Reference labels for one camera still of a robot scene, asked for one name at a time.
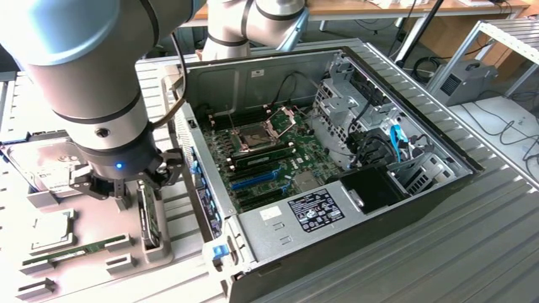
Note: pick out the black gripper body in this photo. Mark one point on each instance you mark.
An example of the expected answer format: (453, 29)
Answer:
(121, 164)

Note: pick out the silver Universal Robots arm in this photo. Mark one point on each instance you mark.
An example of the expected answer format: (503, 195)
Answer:
(84, 79)

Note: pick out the grey parts rack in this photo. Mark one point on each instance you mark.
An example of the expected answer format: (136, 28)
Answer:
(88, 227)

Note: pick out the silver hard disk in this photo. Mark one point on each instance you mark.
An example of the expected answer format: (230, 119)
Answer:
(37, 161)

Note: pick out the graphics card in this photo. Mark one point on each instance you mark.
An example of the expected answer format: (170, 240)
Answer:
(150, 217)

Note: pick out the silver CPU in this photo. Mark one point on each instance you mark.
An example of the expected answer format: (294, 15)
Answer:
(50, 233)

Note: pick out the blue expansion slot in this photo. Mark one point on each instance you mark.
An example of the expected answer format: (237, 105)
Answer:
(252, 180)

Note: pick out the green RAM stick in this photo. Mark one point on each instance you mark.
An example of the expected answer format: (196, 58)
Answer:
(70, 251)

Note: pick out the CPU socket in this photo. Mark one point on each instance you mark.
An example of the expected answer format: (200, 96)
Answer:
(254, 139)

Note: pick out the installed RAM stick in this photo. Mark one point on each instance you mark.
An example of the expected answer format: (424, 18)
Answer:
(262, 158)

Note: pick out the green motherboard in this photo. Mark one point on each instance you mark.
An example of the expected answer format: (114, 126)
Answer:
(289, 170)

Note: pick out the blue case latch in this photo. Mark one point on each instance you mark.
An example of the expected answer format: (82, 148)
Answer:
(218, 251)

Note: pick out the metal socket cover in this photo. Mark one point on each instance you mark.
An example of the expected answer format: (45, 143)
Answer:
(281, 121)

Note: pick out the grey power supply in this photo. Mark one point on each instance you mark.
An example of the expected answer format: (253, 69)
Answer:
(269, 230)

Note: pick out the metal drive cage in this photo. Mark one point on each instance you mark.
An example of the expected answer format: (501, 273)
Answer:
(336, 104)

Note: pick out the open black PC case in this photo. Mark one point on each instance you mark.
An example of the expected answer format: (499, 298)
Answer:
(336, 252)

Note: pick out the metal disk bay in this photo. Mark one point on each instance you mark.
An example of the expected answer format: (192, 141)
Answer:
(420, 172)

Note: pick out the wooden desk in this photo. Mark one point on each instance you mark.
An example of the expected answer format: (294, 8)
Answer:
(378, 8)

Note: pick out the black tripod pole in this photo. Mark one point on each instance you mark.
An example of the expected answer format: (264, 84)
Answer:
(418, 31)

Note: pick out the grey control box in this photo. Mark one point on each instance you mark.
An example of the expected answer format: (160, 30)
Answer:
(464, 82)

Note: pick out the aluminium frame table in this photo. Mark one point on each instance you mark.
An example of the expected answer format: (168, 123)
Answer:
(511, 38)

